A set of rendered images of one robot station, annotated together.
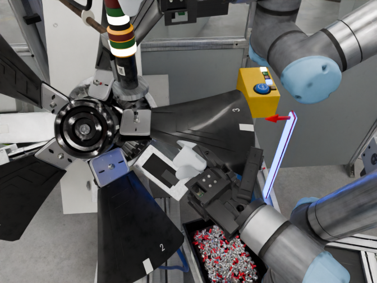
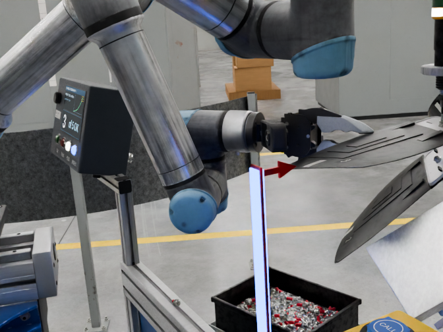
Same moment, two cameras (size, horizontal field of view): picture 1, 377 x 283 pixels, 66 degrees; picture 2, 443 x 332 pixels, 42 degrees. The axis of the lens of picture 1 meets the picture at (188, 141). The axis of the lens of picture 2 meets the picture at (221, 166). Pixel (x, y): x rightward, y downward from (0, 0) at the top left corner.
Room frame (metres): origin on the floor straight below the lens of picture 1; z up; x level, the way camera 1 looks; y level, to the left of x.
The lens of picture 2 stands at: (1.13, -0.57, 1.39)
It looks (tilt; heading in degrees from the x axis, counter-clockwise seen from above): 15 degrees down; 156
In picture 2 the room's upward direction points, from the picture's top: 4 degrees counter-clockwise
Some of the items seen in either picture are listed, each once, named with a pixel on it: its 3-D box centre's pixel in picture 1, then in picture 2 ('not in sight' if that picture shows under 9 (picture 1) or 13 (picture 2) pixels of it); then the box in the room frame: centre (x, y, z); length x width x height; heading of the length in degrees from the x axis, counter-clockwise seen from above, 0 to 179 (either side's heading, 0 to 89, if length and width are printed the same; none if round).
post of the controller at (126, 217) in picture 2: not in sight; (126, 221); (-0.04, -0.28, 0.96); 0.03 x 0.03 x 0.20; 4
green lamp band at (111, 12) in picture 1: (116, 8); not in sight; (0.46, 0.11, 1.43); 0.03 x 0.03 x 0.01
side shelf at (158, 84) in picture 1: (127, 94); not in sight; (1.00, 0.26, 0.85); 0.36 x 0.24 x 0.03; 94
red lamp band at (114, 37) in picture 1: (120, 32); not in sight; (0.46, 0.11, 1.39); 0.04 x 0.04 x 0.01
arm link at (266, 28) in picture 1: (275, 36); (312, 31); (0.51, -0.16, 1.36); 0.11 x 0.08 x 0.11; 11
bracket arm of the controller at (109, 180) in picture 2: not in sight; (107, 174); (-0.15, -0.29, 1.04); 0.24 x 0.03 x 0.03; 4
